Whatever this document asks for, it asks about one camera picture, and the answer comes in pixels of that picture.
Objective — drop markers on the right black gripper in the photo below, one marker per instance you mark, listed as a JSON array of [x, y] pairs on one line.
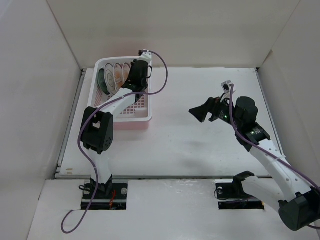
[[201, 112]]

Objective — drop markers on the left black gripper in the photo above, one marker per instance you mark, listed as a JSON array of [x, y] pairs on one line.
[[132, 64]]

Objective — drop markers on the orange sunburst plate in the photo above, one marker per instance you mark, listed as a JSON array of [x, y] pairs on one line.
[[118, 75], [126, 70]]

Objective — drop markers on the white plate with flower emblem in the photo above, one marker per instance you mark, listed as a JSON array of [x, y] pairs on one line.
[[109, 79]]

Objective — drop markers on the dark teal patterned plate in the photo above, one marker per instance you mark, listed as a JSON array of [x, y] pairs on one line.
[[101, 81]]

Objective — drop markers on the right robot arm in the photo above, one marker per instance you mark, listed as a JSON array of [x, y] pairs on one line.
[[296, 198]]

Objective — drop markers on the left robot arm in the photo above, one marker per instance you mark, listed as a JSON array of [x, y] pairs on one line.
[[97, 127]]

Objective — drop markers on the pink plastic dish rack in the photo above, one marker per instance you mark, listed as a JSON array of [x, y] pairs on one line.
[[135, 117]]

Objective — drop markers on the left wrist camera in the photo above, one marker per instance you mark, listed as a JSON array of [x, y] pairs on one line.
[[145, 55]]

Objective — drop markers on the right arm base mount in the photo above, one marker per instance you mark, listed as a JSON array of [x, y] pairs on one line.
[[229, 198]]

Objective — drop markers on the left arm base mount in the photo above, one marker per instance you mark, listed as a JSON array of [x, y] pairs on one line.
[[115, 200]]

